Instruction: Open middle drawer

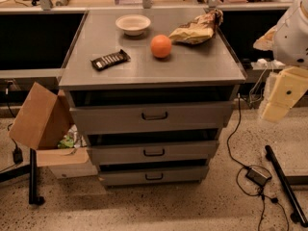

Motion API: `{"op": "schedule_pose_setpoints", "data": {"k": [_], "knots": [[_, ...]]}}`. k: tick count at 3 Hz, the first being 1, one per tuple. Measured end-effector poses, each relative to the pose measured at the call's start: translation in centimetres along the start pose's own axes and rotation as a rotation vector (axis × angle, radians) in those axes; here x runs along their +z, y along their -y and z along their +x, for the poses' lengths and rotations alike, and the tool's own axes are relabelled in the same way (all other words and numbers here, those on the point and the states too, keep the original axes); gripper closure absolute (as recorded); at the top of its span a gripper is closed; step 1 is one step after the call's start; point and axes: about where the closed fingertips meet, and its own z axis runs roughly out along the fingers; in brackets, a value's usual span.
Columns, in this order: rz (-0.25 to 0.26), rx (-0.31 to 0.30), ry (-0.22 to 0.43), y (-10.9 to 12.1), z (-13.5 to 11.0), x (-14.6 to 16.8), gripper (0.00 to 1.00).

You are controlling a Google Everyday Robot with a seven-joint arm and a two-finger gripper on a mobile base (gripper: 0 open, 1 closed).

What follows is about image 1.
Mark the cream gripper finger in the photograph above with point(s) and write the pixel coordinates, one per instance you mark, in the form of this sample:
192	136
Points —
282	92
265	42

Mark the grey drawer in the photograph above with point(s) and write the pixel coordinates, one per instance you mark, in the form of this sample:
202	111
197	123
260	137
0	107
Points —
151	118
153	176
152	152

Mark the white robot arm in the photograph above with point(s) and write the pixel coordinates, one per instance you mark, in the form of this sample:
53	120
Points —
288	41

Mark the grey top drawer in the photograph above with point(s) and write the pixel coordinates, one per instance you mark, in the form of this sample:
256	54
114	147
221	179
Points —
151	118

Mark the grey drawer cabinet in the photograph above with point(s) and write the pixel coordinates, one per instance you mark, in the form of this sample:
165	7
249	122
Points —
207	72

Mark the grey bottom drawer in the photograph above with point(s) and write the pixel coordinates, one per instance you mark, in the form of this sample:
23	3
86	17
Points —
153	176

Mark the white power strip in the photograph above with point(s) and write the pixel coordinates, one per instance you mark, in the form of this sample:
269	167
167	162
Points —
263	63

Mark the yellow chip bag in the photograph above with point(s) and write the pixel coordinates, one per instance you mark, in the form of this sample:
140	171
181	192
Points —
198	30

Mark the black power adapter right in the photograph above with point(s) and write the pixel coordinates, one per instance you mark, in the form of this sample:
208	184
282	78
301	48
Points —
257	177

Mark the black power adapter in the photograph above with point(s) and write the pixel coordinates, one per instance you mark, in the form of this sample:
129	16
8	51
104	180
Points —
257	177
17	155

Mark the orange fruit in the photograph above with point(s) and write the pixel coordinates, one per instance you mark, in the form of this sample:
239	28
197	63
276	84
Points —
160	46

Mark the black table leg right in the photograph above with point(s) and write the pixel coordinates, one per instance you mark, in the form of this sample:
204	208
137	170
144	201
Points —
287	182

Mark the black table leg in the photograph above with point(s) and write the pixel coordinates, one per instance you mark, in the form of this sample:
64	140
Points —
287	182
34	197

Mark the white bowl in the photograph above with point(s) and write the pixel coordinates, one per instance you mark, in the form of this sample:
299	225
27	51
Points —
133	24

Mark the black snack bar wrapper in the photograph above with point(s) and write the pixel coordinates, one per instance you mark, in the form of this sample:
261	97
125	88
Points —
110	60

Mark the green packet in box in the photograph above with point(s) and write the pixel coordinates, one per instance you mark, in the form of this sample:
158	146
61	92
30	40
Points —
66	142

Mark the brown cardboard box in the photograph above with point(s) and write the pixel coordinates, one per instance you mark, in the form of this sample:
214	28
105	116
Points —
42	122

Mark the black power adapter left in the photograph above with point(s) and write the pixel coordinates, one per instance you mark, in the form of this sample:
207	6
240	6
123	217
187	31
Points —
17	155

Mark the black table leg left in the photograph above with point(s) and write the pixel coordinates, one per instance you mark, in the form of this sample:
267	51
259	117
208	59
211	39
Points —
34	197

